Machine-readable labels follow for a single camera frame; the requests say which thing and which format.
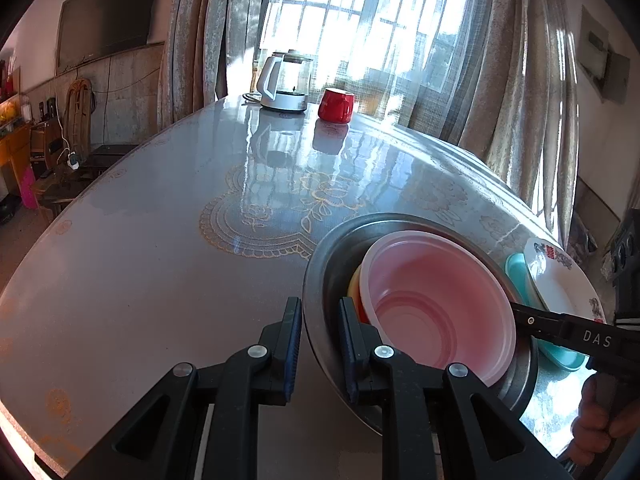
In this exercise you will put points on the stainless steel bowl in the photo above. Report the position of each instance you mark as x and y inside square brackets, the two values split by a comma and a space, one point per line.
[340, 255]

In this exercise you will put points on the bamboo chair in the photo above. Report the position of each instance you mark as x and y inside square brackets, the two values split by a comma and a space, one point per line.
[77, 115]

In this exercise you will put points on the barred window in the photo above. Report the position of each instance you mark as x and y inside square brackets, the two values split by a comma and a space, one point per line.
[350, 10]

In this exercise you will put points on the large white dragon print plate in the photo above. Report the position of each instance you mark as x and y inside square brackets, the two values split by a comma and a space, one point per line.
[555, 285]

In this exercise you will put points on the wall television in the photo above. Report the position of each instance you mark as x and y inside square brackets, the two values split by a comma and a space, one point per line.
[107, 15]

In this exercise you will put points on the red mug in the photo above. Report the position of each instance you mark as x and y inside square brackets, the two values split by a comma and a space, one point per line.
[335, 106]

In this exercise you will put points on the person's right forearm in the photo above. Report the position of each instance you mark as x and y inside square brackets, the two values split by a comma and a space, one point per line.
[629, 325]

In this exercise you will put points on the white charger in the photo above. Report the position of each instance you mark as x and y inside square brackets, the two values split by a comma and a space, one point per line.
[74, 161]

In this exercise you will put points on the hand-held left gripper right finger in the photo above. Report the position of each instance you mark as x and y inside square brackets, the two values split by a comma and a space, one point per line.
[347, 350]

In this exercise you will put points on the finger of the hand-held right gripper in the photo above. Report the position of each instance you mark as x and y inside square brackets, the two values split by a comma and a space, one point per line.
[537, 322]

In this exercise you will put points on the plastic bag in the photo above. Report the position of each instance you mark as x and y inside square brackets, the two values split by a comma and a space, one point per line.
[592, 232]

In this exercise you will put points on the dark low table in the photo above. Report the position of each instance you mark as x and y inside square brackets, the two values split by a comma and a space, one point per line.
[112, 157]

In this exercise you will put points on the grey velvet curtain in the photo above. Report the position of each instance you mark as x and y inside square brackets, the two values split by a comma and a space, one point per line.
[210, 45]
[520, 85]

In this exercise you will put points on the person's right hand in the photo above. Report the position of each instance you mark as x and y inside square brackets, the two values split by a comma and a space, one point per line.
[595, 425]

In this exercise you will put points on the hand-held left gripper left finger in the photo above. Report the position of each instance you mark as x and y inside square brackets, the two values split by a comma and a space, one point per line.
[292, 345]

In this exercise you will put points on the yellow plastic bowl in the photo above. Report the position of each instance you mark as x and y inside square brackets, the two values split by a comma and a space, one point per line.
[354, 287]

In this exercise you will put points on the wall electrical box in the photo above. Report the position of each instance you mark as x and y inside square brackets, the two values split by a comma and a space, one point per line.
[607, 60]

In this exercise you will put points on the wooden cabinet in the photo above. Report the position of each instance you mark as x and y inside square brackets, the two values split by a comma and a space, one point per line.
[12, 150]

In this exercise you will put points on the white glass electric kettle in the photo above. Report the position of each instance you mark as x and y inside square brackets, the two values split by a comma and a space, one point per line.
[285, 85]

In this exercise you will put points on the red plastic bowl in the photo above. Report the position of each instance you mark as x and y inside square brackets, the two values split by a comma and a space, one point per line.
[440, 310]

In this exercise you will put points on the pink bag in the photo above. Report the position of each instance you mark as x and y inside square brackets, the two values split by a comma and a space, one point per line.
[27, 187]

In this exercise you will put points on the teal plastic plate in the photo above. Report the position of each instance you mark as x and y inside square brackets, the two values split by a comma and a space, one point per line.
[517, 272]

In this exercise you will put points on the gold lace table mat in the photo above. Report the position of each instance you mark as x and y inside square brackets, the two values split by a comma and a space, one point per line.
[280, 215]

